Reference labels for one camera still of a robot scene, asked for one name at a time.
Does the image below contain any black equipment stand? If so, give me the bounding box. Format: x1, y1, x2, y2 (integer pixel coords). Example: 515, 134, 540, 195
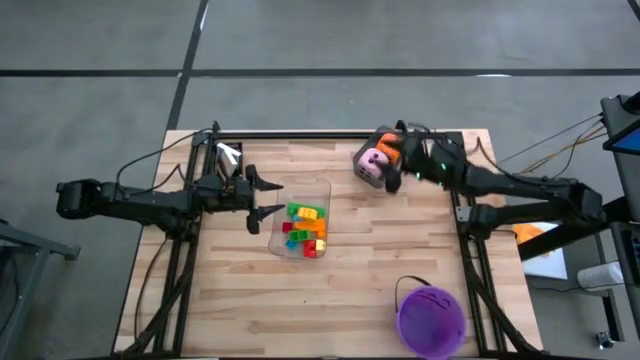
599, 91, 640, 221

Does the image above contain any orange foam die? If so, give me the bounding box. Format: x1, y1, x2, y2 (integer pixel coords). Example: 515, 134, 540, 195
375, 131, 404, 164

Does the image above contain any grey fabric bin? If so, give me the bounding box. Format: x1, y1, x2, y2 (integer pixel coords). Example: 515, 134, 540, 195
352, 124, 417, 190

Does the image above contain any pink foam die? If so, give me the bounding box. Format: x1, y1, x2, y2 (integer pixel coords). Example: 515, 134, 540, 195
359, 148, 390, 177

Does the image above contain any black mesh basket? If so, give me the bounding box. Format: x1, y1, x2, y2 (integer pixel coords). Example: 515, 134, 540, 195
205, 142, 244, 190

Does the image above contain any grey metal cart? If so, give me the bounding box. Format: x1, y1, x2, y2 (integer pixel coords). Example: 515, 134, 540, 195
0, 218, 81, 360

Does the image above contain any purple bucket with black handle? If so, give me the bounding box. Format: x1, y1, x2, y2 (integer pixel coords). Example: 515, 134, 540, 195
394, 274, 469, 360

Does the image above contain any clear plastic container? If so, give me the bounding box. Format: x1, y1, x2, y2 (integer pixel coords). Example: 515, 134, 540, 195
267, 174, 333, 260

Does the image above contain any bundle of thin wires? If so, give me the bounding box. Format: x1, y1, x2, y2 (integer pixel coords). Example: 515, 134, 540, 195
496, 113, 607, 177

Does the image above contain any black aluminium table frame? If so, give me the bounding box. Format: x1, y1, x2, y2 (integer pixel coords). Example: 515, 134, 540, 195
114, 119, 544, 359

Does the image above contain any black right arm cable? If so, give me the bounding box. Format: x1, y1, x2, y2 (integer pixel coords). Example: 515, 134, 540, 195
472, 135, 521, 179

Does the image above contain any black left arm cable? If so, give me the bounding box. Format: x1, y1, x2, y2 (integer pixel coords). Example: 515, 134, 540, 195
115, 128, 214, 185

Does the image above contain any long green toy brick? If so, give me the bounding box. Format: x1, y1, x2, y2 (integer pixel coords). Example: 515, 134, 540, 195
286, 201, 327, 219

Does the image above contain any orange angled toy brick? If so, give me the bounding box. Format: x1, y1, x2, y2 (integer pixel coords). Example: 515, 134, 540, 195
294, 218, 328, 239

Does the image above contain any white paper sheet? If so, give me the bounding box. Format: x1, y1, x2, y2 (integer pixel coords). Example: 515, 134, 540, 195
519, 222, 569, 281

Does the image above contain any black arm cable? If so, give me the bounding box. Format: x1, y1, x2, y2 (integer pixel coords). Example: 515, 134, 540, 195
472, 135, 521, 179
115, 128, 214, 185

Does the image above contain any white paper towel roll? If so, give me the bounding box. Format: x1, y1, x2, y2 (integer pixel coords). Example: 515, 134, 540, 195
576, 261, 626, 291

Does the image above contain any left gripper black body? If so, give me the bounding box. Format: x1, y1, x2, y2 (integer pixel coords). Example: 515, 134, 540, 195
214, 174, 256, 214

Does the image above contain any orange object on floor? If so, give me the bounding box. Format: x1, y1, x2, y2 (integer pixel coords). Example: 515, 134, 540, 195
512, 223, 550, 246

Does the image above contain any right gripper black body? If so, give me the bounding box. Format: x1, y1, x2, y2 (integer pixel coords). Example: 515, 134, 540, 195
402, 133, 444, 179

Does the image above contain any orange playing card box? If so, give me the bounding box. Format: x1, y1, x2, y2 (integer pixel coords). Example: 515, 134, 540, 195
215, 142, 242, 160

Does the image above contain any blue screen tablet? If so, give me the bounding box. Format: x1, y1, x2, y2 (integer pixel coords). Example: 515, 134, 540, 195
602, 118, 640, 156

